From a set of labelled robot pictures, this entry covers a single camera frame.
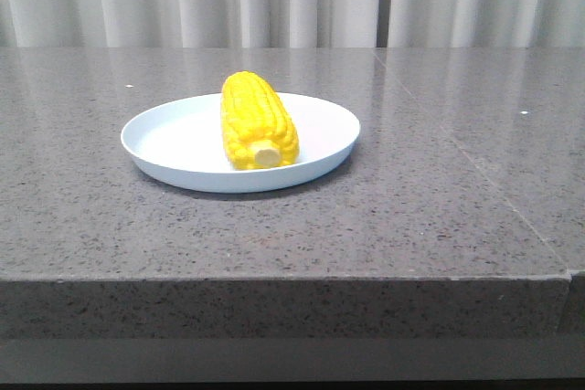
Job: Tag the yellow corn cob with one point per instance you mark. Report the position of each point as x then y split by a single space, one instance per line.
257 131

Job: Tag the light blue round plate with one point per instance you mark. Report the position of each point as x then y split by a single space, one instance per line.
210 144

